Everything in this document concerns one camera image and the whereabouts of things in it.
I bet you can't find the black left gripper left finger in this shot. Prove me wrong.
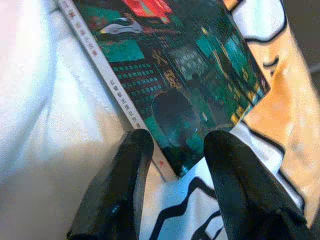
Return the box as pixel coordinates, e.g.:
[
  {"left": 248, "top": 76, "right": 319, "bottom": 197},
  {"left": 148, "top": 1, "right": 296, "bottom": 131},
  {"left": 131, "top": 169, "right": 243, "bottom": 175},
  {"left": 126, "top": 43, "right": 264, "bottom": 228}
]
[{"left": 66, "top": 129, "right": 154, "bottom": 240}]

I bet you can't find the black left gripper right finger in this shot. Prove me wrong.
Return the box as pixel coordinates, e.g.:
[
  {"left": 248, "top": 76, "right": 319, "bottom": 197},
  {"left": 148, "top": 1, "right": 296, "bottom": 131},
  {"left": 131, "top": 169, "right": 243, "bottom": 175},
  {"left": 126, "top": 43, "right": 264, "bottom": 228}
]
[{"left": 203, "top": 129, "right": 313, "bottom": 240}]

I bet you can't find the yellow cartoon egg blanket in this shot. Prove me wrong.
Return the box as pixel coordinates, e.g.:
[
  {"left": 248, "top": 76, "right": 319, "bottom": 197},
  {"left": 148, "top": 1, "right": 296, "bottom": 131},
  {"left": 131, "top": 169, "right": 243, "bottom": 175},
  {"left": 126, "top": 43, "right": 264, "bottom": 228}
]
[{"left": 149, "top": 0, "right": 320, "bottom": 240}]

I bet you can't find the dark cover book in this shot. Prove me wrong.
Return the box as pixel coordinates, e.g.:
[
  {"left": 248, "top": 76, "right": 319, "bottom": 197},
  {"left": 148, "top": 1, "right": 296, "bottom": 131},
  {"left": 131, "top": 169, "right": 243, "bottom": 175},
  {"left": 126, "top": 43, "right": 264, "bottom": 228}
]
[{"left": 56, "top": 0, "right": 272, "bottom": 182}]

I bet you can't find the white mattress pad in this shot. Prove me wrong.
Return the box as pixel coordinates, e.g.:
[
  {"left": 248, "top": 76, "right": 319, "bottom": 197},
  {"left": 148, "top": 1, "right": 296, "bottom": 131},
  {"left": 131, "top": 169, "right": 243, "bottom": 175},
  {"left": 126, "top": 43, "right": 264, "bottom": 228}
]
[{"left": 0, "top": 0, "right": 141, "bottom": 240}]

